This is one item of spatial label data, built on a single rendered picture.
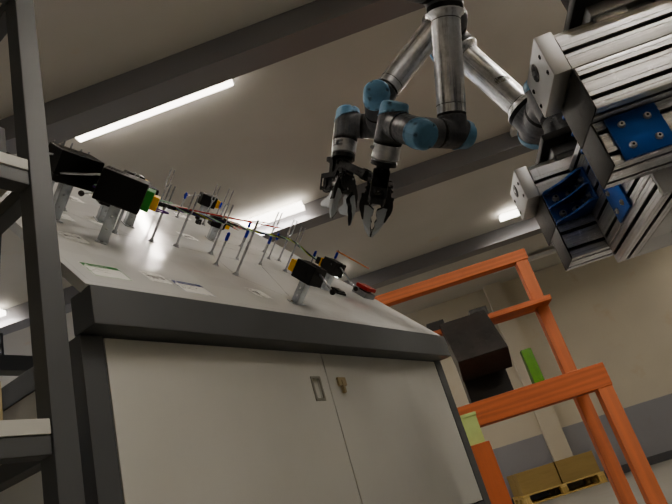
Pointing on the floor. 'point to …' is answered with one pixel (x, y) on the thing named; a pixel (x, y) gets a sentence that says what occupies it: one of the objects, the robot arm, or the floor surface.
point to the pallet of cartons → (556, 478)
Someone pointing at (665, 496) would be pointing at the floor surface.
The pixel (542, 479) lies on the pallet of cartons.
